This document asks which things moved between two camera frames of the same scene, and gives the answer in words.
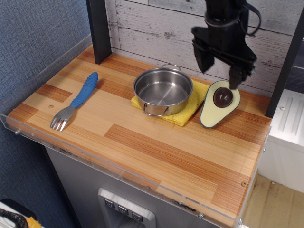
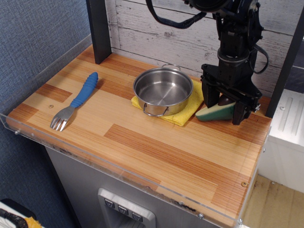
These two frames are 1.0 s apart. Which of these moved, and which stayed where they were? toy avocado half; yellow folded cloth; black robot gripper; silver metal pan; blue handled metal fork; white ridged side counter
Moved: black robot gripper; toy avocado half
Stayed: blue handled metal fork; silver metal pan; yellow folded cloth; white ridged side counter
